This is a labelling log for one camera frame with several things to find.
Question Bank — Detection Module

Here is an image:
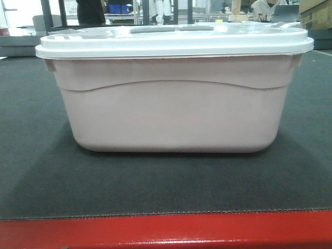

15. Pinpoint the white bin lid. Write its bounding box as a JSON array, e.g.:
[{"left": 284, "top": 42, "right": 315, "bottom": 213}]
[{"left": 35, "top": 22, "right": 314, "bottom": 60}]

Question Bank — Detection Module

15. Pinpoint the person in black clothes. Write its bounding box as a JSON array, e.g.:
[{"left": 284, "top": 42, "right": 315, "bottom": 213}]
[{"left": 76, "top": 0, "right": 105, "bottom": 25}]

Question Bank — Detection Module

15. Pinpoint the dark grey table mat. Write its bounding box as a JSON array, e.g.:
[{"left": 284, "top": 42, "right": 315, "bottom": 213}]
[{"left": 1, "top": 50, "right": 331, "bottom": 220}]

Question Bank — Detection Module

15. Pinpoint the laptop computer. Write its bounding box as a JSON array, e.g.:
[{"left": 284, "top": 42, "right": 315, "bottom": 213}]
[{"left": 271, "top": 5, "right": 299, "bottom": 23}]

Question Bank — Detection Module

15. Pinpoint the seated person in hoodie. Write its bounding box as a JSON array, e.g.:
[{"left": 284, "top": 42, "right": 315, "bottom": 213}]
[{"left": 248, "top": 0, "right": 288, "bottom": 22}]

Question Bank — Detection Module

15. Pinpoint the cardboard box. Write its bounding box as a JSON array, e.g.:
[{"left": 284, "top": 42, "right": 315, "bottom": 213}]
[{"left": 299, "top": 0, "right": 331, "bottom": 30}]

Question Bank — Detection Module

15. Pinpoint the white plastic storage bin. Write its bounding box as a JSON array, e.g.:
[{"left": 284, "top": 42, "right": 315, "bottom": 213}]
[{"left": 45, "top": 55, "right": 302, "bottom": 153}]

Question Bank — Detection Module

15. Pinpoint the blue crate in background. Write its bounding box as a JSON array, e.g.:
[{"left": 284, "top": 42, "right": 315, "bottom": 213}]
[{"left": 107, "top": 4, "right": 129, "bottom": 14}]

